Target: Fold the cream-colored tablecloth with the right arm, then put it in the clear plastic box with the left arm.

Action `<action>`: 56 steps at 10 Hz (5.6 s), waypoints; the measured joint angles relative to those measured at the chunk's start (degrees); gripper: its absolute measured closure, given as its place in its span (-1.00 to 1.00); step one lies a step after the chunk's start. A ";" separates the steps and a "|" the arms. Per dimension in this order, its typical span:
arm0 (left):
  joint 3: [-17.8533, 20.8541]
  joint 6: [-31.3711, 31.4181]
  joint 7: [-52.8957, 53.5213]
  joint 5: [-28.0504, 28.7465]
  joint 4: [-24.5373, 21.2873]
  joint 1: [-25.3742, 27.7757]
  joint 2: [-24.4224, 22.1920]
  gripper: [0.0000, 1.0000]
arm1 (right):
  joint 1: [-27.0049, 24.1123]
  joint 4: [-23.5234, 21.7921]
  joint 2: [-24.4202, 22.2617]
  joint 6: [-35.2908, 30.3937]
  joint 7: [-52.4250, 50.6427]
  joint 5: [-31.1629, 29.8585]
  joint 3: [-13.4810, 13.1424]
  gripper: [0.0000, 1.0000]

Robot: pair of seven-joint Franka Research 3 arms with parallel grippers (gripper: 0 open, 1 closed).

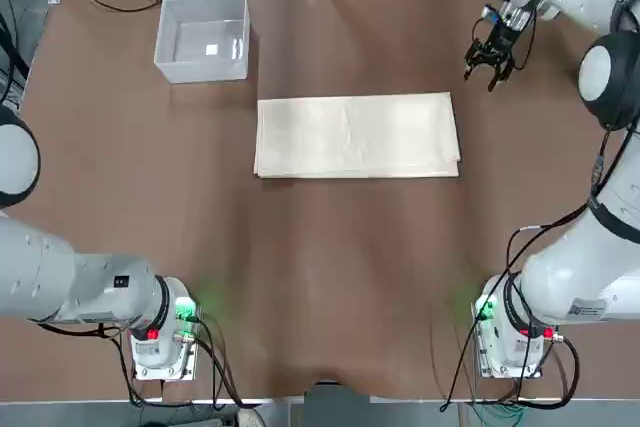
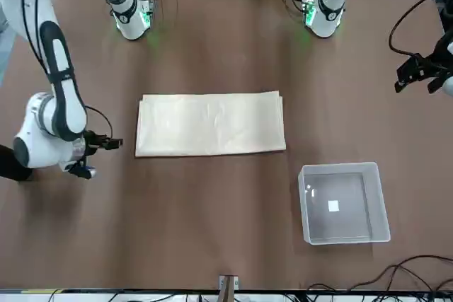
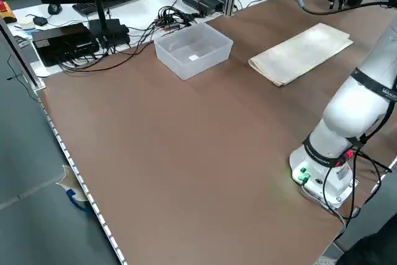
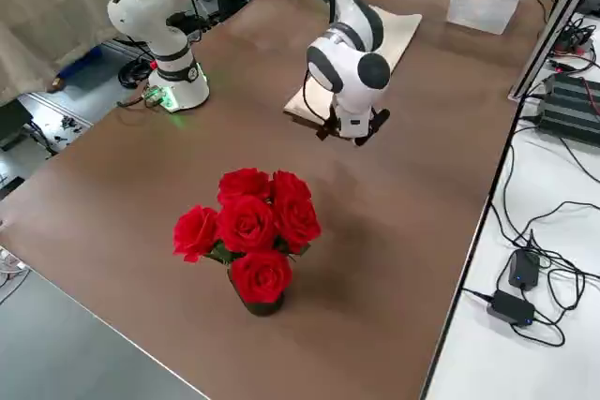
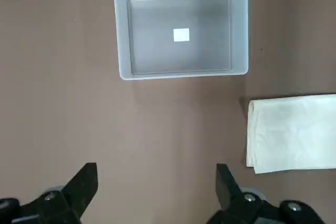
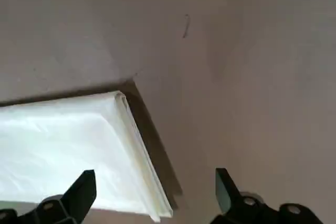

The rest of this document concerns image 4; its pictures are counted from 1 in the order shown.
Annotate cream tablecloth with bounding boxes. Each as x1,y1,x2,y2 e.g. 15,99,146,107
283,4,423,133

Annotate red rose bouquet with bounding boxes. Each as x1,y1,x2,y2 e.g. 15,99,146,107
172,167,323,305

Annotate black ribbed power supply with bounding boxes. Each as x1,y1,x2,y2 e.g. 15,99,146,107
533,72,600,141

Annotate black power adapter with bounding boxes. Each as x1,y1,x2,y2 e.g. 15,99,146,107
508,249,540,291
487,290,535,326

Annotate beige curtain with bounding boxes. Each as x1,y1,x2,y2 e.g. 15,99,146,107
0,0,142,106

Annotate coiled black cable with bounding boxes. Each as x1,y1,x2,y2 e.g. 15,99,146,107
119,55,156,90

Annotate black cable hub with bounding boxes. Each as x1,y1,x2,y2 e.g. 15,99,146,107
555,15,596,57

